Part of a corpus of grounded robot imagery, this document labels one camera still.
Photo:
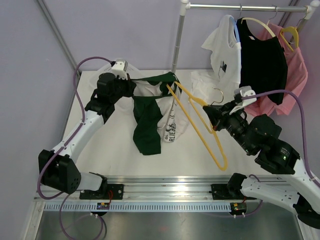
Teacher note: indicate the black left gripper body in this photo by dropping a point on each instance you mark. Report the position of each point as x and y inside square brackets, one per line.
[122, 89]

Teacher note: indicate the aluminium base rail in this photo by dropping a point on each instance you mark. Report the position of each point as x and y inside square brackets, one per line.
[175, 189]

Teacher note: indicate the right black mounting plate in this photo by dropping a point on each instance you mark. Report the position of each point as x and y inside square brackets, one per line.
[221, 191]

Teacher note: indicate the pink hanging t shirt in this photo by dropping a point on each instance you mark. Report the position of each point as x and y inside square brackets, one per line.
[297, 77]

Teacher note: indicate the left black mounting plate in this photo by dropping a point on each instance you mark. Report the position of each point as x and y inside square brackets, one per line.
[105, 192]

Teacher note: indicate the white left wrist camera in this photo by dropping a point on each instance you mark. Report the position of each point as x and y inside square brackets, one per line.
[119, 69]

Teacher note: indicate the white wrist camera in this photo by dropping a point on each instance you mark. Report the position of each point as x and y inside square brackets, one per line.
[119, 69]
[243, 97]

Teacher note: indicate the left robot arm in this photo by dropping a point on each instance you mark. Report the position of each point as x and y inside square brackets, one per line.
[57, 167]

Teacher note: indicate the metal clothes rack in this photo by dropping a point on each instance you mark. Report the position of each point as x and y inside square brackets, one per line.
[201, 17]

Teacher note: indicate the white slotted cable duct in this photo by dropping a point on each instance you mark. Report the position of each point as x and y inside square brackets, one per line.
[148, 207]

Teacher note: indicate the white plastic perforated basket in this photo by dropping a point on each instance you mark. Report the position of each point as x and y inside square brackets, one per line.
[132, 71]

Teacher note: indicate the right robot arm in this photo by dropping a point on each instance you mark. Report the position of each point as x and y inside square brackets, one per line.
[260, 138]

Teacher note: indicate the blue hanger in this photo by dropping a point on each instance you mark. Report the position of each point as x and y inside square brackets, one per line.
[235, 30]

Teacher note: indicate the black mounting plate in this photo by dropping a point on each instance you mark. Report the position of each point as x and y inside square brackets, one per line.
[221, 191]
[105, 192]

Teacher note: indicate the green and white t shirt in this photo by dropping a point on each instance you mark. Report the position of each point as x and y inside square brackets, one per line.
[159, 118]

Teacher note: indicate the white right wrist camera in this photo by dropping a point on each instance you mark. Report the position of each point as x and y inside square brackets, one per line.
[243, 97]

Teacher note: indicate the cream hanger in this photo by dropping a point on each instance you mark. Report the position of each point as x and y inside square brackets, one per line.
[260, 23]

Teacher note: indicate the yellow hanger on rack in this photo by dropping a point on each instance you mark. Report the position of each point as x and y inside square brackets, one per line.
[290, 34]

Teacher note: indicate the white hanging t shirt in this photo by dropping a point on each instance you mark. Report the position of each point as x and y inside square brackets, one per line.
[225, 58]

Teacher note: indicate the black hanging t shirt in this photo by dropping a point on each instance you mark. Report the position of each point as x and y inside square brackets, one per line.
[263, 63]

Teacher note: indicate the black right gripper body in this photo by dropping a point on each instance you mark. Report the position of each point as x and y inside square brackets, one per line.
[235, 122]

